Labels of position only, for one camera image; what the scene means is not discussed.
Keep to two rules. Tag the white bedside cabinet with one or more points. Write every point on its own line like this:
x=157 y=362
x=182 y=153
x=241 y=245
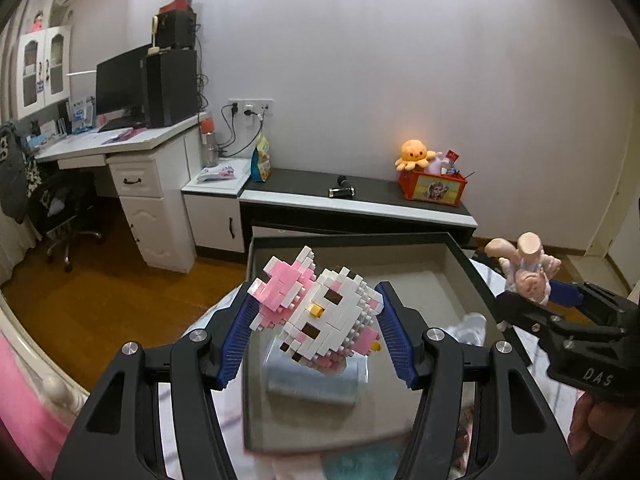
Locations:
x=215 y=220

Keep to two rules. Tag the pink blanket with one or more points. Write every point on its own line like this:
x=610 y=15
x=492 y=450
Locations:
x=25 y=400

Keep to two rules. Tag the black computer tower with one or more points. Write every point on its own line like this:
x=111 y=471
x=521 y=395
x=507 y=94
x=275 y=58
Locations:
x=170 y=90

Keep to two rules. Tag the white plastic cup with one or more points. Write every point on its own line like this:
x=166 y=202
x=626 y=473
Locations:
x=470 y=327

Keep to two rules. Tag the pink white block cat toy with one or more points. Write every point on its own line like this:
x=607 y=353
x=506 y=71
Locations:
x=325 y=310

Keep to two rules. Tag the white wall cabinet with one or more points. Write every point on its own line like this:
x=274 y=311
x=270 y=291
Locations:
x=55 y=85

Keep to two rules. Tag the white wall socket strip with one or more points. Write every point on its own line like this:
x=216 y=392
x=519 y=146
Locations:
x=250 y=108

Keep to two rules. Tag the orange octopus plush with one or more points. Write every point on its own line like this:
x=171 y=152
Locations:
x=415 y=152

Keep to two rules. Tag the bottle with red cap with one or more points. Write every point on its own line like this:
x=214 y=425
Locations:
x=209 y=145

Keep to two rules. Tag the white desk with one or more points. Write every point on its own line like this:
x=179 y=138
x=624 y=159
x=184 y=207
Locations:
x=145 y=180

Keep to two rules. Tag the pink storage box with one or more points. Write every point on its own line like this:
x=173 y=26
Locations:
x=400 y=265

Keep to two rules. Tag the white bed frame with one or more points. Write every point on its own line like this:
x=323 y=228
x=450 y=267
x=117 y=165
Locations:
x=50 y=385

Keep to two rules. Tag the grey jacket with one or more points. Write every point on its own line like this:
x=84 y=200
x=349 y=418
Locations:
x=12 y=175

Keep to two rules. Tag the red toy box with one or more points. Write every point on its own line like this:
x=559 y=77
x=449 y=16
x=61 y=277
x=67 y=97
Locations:
x=435 y=190

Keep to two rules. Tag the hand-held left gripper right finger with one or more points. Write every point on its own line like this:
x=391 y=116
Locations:
x=400 y=340

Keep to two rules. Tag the pale blue plastic packet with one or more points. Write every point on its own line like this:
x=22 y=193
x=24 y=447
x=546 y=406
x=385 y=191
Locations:
x=310 y=382

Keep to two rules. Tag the black keyboard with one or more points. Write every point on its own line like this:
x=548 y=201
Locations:
x=120 y=125

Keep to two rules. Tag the pink doll figure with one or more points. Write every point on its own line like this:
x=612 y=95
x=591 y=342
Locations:
x=527 y=270

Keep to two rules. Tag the cream webcam stand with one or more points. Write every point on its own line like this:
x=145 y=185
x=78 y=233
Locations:
x=155 y=35

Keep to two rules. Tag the cream door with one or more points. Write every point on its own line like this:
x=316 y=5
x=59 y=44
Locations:
x=612 y=230

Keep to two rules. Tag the purple plush toy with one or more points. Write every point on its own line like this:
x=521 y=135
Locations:
x=437 y=164

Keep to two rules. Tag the black glossy case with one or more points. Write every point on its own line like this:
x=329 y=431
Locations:
x=341 y=192

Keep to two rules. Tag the pink mouse pad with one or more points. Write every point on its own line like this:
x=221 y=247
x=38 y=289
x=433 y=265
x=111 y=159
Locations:
x=122 y=136

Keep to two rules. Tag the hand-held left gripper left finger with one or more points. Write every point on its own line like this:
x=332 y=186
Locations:
x=235 y=345

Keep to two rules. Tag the small pink doll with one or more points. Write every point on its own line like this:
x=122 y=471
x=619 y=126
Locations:
x=37 y=22

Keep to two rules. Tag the person's right hand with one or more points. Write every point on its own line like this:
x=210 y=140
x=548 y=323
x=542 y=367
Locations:
x=585 y=425

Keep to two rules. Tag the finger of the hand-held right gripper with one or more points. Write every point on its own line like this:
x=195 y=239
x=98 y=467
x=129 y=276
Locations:
x=520 y=312
x=567 y=294

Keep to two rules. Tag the clear plastic bag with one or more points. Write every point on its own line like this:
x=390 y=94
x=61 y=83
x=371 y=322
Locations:
x=217 y=174

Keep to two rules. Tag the round table striped cloth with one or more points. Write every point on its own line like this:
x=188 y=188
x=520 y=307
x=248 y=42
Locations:
x=230 y=425

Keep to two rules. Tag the black speaker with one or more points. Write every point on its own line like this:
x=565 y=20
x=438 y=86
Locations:
x=175 y=30

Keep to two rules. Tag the black office chair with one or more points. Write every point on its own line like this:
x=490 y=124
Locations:
x=70 y=210

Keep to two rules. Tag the black low cabinet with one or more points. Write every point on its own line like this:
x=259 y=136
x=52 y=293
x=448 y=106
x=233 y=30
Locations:
x=300 y=180

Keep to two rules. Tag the blue white carton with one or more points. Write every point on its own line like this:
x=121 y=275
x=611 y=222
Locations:
x=82 y=115

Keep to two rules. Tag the black monitor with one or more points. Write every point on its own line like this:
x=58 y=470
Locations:
x=120 y=85

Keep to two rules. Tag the blue yellow snack bag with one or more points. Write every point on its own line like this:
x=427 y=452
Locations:
x=261 y=160

